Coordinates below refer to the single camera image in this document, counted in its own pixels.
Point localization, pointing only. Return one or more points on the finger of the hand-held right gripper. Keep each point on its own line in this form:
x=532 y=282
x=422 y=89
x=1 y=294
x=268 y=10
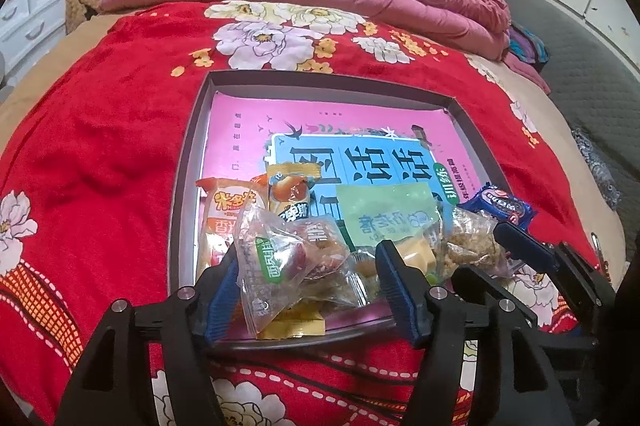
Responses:
x=525 y=246
x=480 y=281

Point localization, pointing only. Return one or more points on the colourful folded clothes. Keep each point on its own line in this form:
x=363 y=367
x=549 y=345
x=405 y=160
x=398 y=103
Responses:
x=530 y=48

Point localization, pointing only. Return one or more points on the yellow cartoon snack packet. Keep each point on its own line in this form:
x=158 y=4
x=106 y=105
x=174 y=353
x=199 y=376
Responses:
x=292 y=196

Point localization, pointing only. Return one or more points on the brown fuzzy blanket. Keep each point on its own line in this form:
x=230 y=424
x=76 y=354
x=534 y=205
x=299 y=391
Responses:
x=85 y=8

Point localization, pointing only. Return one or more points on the grey quilted headboard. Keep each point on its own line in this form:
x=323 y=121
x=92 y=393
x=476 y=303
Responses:
x=585 y=80

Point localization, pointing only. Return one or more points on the crumpled pink quilt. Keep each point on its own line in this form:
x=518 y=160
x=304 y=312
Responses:
x=425 y=0

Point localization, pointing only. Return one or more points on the clear packet of floss cake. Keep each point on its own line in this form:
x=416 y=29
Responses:
x=475 y=246

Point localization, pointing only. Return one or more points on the red floral blanket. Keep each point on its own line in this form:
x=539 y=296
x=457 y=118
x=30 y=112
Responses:
x=110 y=130

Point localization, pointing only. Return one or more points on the clear packet of dates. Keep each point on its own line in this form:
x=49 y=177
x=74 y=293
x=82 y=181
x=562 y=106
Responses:
x=275 y=266

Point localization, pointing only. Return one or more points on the grey patterned cloth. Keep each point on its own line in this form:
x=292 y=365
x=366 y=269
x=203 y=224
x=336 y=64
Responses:
x=595 y=165

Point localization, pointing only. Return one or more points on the pink and blue book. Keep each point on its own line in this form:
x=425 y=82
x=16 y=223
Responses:
x=240 y=130

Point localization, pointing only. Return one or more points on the blue cookie packet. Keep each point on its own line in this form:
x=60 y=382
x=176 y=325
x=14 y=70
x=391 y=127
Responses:
x=500 y=203

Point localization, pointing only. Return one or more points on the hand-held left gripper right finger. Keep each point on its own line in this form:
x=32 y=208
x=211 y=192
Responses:
x=400 y=301

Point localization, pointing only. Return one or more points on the light green snack packet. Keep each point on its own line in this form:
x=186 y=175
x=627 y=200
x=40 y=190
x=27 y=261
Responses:
x=385 y=216

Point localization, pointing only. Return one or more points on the clear packet of beige cake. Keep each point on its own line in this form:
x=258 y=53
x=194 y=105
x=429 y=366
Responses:
x=352 y=278

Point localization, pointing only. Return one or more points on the grey shallow cardboard box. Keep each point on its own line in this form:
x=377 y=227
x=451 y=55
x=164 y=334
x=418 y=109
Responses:
x=190 y=155

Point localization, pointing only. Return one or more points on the pale flowered wall panel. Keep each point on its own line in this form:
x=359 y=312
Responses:
x=615 y=10

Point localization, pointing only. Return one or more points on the white drawer cabinet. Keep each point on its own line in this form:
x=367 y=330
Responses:
x=30 y=15

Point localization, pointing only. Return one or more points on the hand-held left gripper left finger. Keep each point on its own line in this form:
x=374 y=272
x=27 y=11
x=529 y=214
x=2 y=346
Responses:
x=222 y=301

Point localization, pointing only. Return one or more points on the orange rice cracker packet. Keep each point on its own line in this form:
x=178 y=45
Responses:
x=225 y=211

